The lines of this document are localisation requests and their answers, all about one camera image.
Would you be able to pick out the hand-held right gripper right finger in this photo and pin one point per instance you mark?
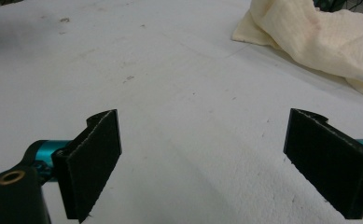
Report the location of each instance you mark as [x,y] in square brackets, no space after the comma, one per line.
[328,161]

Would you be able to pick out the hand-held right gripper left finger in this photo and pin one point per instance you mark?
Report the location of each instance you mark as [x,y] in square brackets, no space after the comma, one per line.
[89,168]

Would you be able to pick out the cream printed cloth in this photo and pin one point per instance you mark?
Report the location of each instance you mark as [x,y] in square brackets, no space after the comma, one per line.
[319,40]

